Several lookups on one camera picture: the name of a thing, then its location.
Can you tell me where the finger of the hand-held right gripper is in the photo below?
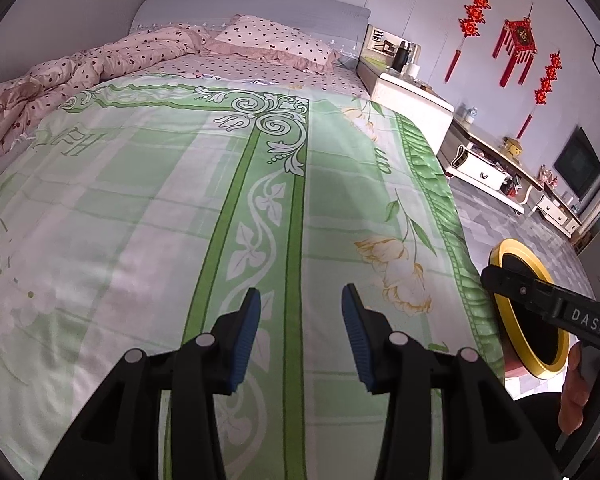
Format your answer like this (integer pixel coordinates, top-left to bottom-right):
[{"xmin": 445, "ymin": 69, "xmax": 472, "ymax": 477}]
[{"xmin": 481, "ymin": 264, "xmax": 563, "ymax": 316}]

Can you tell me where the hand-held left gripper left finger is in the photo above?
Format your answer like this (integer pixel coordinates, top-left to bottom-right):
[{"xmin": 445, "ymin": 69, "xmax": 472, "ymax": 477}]
[{"xmin": 40, "ymin": 287, "xmax": 262, "ymax": 480}]

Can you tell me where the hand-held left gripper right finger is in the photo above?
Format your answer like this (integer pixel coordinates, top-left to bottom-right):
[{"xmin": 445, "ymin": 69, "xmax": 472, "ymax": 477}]
[{"xmin": 341, "ymin": 282, "xmax": 561, "ymax": 480}]

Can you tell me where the yellow rimmed black trash bin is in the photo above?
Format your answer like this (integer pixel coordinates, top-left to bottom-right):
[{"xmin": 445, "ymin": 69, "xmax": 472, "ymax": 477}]
[{"xmin": 487, "ymin": 240, "xmax": 571, "ymax": 380}]

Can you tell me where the person's right hand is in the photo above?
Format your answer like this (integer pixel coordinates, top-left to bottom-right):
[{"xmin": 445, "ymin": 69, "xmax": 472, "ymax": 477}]
[{"xmin": 557, "ymin": 345, "xmax": 600, "ymax": 436}]

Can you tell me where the small white drawer cabinet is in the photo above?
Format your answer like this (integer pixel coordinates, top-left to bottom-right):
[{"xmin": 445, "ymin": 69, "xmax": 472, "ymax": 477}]
[{"xmin": 530, "ymin": 182, "xmax": 583, "ymax": 235}]

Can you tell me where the person's dark clothing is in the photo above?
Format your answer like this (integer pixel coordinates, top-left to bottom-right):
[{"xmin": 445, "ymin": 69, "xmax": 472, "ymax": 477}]
[{"xmin": 502, "ymin": 390, "xmax": 600, "ymax": 480}]

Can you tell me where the white long tv cabinet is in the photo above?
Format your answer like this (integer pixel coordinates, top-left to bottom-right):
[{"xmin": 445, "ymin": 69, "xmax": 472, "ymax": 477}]
[{"xmin": 437, "ymin": 115, "xmax": 546, "ymax": 216}]

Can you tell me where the green floral blanket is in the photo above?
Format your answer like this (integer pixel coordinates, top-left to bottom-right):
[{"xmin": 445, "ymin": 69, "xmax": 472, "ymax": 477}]
[{"xmin": 0, "ymin": 72, "xmax": 506, "ymax": 480}]

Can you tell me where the white nightstand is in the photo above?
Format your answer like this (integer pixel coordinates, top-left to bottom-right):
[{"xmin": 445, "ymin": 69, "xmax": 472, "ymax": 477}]
[{"xmin": 357, "ymin": 57, "xmax": 455, "ymax": 148}]

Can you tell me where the black thermos bottle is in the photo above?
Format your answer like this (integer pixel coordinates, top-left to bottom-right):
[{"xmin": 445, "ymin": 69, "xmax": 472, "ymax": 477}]
[{"xmin": 391, "ymin": 41, "xmax": 410, "ymax": 75}]

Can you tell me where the pink polka dot pillow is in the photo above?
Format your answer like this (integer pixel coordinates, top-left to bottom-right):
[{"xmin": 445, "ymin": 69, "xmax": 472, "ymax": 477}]
[{"xmin": 202, "ymin": 14, "xmax": 338, "ymax": 76}]

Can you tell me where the pink polka dot duvet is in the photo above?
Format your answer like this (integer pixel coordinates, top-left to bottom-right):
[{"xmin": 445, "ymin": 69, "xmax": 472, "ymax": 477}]
[{"xmin": 0, "ymin": 25, "xmax": 211, "ymax": 181}]

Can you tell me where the grey blue bed headboard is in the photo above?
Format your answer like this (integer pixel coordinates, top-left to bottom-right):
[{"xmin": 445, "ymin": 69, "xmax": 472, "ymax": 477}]
[{"xmin": 130, "ymin": 0, "xmax": 371, "ymax": 53}]

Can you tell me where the black wall television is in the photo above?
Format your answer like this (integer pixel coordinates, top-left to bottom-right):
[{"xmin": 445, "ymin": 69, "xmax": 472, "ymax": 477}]
[{"xmin": 552, "ymin": 127, "xmax": 600, "ymax": 201}]

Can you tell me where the red knot string decoration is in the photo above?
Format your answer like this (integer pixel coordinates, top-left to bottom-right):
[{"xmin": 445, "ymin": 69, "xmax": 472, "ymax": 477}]
[
  {"xmin": 517, "ymin": 50, "xmax": 563, "ymax": 141},
  {"xmin": 444, "ymin": 0, "xmax": 496, "ymax": 83}
]

